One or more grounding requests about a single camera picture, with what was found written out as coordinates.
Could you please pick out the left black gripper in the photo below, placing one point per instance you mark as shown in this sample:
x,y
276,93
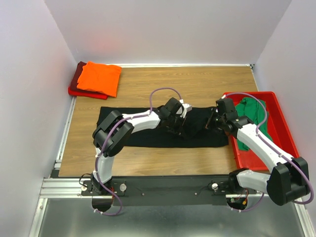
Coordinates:
x,y
178,130

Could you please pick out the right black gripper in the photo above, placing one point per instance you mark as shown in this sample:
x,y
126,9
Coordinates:
x,y
209,123

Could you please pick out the black t shirt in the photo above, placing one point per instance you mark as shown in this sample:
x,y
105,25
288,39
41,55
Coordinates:
x,y
196,134

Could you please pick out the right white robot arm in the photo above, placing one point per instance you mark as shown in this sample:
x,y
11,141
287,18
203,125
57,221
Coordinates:
x,y
261,153

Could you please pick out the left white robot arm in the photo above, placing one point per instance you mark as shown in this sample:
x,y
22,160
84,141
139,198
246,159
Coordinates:
x,y
113,132

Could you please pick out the green t shirt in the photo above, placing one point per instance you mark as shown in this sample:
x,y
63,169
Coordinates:
x,y
253,110

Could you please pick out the red plastic bin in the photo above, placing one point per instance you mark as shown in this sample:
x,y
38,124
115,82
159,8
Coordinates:
x,y
277,128

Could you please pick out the orange folded t shirt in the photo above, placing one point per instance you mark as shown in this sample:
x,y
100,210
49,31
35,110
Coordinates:
x,y
100,78

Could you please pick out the red folded t shirt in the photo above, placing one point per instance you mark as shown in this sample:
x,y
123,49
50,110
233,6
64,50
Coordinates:
x,y
89,94

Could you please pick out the maroon folded t shirt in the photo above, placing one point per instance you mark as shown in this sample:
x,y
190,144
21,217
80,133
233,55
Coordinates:
x,y
78,72

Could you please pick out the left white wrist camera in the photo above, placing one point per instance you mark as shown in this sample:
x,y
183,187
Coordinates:
x,y
185,108

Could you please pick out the aluminium frame rail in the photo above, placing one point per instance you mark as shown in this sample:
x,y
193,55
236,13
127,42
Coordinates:
x,y
71,187

